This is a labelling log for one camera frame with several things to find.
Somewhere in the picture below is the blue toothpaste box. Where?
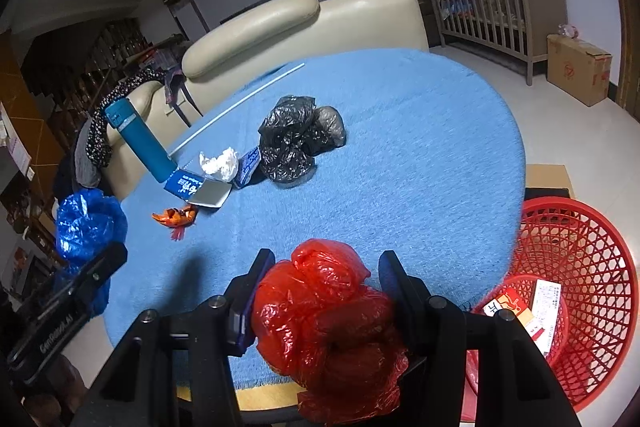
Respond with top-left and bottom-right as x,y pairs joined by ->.
164,168 -> 205,200

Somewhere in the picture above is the red plastic laundry basket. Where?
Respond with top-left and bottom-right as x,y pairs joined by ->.
473,196 -> 639,412

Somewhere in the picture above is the red plastic bag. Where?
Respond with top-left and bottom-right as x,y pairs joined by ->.
252,239 -> 409,426

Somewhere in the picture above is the orange red wrapper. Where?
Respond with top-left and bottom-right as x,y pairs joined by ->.
151,204 -> 198,242

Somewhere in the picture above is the white crumpled tissue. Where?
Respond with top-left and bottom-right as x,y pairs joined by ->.
198,147 -> 239,183

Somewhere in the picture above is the blue water bottle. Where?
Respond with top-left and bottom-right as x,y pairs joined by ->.
104,98 -> 177,183

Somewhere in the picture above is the brown cardboard box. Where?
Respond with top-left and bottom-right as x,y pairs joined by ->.
547,35 -> 612,106

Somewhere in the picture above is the small blue packet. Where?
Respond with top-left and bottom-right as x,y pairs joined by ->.
232,146 -> 262,188

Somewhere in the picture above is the wooden baby crib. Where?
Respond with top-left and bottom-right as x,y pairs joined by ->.
431,0 -> 568,84

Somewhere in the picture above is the black plastic bag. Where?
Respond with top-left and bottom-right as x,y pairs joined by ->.
258,95 -> 347,188

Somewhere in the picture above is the blue plastic bag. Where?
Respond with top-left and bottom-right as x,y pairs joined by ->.
54,188 -> 128,291

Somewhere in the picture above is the cream leather sofa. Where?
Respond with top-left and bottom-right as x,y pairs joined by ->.
102,0 -> 432,203

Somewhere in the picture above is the blue table cloth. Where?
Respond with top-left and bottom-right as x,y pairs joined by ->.
103,49 -> 525,341

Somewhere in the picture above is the white thin rod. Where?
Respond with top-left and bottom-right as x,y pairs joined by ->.
168,62 -> 306,158

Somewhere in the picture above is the silver foil card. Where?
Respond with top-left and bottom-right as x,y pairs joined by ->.
188,179 -> 232,209

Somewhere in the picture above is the dark polka dot clothing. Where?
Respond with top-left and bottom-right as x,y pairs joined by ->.
72,67 -> 163,196

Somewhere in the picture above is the flat cardboard on floor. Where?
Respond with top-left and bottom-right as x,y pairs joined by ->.
525,164 -> 575,198

